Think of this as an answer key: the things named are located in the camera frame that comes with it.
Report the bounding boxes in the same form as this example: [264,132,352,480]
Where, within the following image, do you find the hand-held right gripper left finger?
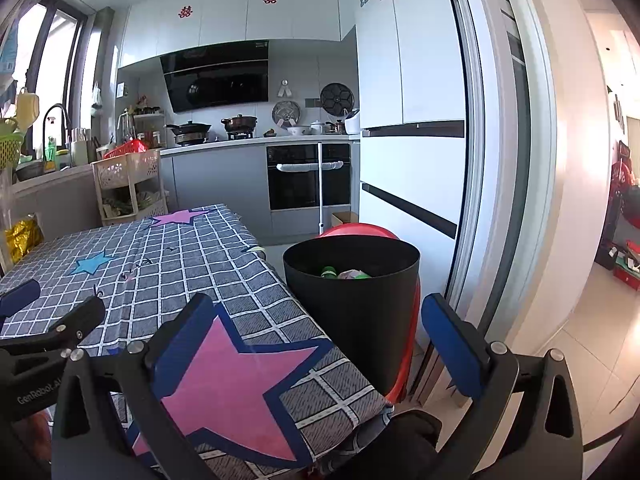
[50,292,218,480]

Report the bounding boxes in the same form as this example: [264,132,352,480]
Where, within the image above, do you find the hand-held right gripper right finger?
[421,292,585,480]

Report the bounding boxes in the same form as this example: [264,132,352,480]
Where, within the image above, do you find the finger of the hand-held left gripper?
[0,296,107,358]
[0,278,42,318]

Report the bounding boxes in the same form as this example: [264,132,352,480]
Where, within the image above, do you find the black trash bin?
[283,234,421,396]

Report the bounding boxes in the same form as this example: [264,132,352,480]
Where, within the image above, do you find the gold foil bag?
[5,215,45,252]

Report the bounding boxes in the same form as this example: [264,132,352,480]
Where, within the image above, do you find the checked star-print tablecloth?
[0,204,396,480]

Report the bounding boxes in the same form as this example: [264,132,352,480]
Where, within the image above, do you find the red plastic stool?
[317,222,421,403]

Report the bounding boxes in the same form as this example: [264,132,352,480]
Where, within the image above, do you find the green colander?
[0,117,25,168]

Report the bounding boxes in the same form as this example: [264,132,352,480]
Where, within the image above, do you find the white utensil holder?
[70,127,91,166]

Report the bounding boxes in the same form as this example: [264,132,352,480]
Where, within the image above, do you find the beige storage cart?
[91,149,168,226]

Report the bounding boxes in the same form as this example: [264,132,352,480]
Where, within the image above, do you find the red plastic basket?
[102,140,150,160]

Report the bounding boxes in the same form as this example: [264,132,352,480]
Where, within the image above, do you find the pale yellow plastic cup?
[15,87,41,126]

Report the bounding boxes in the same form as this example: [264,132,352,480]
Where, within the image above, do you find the red box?
[614,267,640,291]

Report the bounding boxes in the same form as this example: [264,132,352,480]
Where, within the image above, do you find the black kitchen faucet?
[41,104,73,161]

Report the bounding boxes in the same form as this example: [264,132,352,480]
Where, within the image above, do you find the white mop pole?
[316,143,326,236]

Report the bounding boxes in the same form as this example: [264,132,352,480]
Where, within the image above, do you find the black built-in oven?
[266,143,352,211]

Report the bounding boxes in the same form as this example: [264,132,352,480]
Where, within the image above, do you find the gas stove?
[172,130,256,146]

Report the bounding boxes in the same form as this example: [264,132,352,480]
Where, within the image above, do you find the black wok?
[165,120,212,137]

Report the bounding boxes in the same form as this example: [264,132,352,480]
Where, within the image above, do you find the dark cooking pot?
[221,114,258,133]

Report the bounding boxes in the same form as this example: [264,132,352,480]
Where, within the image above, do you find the black range hood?
[160,40,271,114]

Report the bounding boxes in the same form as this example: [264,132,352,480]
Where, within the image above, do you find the round black rack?
[320,82,355,115]

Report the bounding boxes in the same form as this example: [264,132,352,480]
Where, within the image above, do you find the white refrigerator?
[350,0,468,261]

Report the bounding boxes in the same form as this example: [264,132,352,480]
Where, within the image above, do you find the sliding door frame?
[440,0,558,321]

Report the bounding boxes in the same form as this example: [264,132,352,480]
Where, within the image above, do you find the white wall cabinets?
[119,0,358,68]

